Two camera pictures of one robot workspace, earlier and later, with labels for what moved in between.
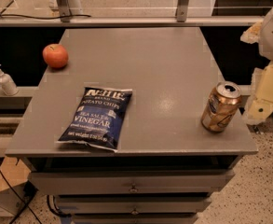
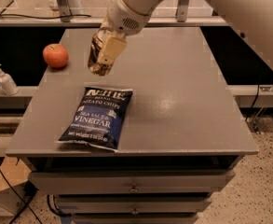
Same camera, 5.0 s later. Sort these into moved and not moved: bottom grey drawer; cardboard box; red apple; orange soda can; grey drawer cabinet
Moved: orange soda can
Not moved: cardboard box; grey drawer cabinet; bottom grey drawer; red apple
